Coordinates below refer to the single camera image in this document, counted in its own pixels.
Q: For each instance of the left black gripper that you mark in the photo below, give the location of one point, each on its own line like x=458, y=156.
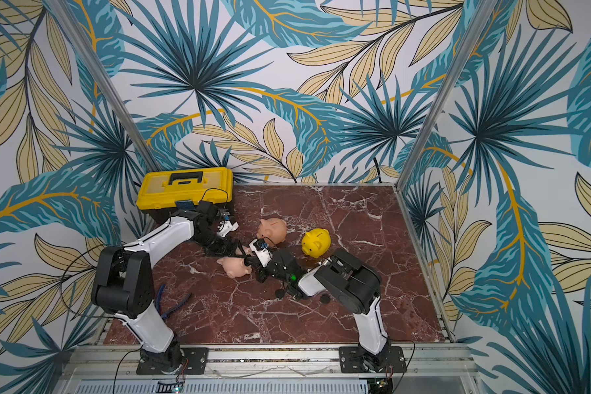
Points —
x=226, y=251

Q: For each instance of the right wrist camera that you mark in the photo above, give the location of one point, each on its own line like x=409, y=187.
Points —
x=260, y=248

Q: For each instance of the aluminium front rail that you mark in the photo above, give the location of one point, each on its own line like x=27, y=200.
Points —
x=309, y=360

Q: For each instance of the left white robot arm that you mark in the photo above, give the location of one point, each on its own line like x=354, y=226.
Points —
x=124, y=284

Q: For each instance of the yellow piggy bank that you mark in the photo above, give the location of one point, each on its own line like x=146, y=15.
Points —
x=316, y=242

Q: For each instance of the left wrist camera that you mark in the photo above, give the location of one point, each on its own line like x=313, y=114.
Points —
x=227, y=226

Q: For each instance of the blue handled pliers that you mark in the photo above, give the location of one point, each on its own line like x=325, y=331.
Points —
x=167, y=309

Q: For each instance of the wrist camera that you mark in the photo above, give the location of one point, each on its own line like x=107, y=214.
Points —
x=260, y=248
x=227, y=226

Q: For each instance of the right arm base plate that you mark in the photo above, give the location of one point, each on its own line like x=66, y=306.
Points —
x=356, y=360

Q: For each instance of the yellow black toolbox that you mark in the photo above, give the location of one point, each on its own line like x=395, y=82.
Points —
x=163, y=193

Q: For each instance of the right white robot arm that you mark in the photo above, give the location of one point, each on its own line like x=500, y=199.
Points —
x=351, y=282

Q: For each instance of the pink piggy bank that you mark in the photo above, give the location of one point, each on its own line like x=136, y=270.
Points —
x=234, y=267
x=274, y=229

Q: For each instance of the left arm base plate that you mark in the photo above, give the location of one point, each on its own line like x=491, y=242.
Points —
x=187, y=362

